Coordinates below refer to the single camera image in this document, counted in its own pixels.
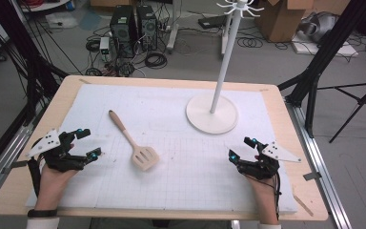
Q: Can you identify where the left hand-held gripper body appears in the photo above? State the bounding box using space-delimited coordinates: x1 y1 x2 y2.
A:
26 128 88 174

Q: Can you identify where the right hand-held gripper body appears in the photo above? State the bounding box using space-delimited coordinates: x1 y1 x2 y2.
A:
236 140 302 181

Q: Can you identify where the wooden slotted spatula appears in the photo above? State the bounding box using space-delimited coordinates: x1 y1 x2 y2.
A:
108 109 161 173

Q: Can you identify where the white hook rack stand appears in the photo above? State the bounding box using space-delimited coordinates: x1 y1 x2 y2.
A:
185 0 265 135

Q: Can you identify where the person's right hand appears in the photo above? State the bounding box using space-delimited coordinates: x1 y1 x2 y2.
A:
246 155 279 209

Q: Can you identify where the person's left hand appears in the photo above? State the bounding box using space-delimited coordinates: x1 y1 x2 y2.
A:
34 143 79 212

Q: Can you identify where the metal table clip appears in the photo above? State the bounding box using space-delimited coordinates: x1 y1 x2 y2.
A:
1 159 29 175
302 171 323 182

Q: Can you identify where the black wristband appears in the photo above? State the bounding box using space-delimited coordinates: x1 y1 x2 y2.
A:
27 208 59 219

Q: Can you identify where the white grid mat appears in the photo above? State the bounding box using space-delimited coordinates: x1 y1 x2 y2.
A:
25 83 299 215

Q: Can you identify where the black metal stand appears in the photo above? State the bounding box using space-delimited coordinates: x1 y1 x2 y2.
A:
0 0 70 127
276 0 366 139

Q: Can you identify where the small white box device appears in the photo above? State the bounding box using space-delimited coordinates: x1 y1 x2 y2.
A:
99 36 112 62

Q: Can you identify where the black computer tower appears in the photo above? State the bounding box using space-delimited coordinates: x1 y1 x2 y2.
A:
109 4 138 59
135 4 158 52

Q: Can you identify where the black tripod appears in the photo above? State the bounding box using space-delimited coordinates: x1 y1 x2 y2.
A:
316 75 366 145

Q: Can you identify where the white flat board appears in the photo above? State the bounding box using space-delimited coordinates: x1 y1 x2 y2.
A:
290 31 360 59

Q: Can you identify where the large cardboard box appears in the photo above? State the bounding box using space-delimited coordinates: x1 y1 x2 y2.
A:
254 0 316 43

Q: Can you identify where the flat black device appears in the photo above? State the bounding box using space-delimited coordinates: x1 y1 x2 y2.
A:
197 14 229 31

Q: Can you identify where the grey helmet-like device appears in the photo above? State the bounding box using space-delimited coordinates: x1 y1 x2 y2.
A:
297 11 340 43

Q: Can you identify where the aluminium rail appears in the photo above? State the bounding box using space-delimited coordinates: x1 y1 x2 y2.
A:
285 100 353 229
0 122 36 209

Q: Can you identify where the coiled black cable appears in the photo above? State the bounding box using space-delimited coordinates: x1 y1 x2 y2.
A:
236 35 265 50
144 51 169 70

